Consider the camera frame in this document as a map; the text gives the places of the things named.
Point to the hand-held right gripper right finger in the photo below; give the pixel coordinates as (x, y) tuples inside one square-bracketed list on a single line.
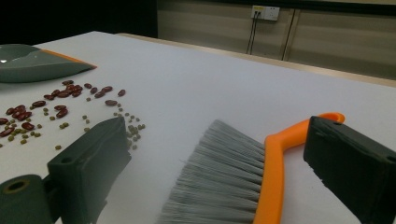
[(355, 168)]

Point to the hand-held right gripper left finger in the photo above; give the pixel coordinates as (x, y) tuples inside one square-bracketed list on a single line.
[(87, 168)]

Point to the pile of small green beans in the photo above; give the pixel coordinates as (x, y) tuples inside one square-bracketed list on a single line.
[(134, 129)]

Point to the pile of red kidney beans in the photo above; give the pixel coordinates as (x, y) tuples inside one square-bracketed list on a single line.
[(63, 94)]

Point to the orange brush with grey bristles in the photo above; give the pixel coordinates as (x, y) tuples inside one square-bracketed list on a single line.
[(274, 174)]

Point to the grey dustpan with orange edge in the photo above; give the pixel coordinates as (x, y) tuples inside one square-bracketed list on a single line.
[(31, 68)]

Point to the white table cover sheet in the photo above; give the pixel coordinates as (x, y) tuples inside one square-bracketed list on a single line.
[(202, 93)]

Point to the black curtain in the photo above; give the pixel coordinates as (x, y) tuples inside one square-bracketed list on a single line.
[(77, 18)]

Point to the white wall socket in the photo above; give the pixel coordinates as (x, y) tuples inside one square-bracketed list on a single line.
[(266, 13)]

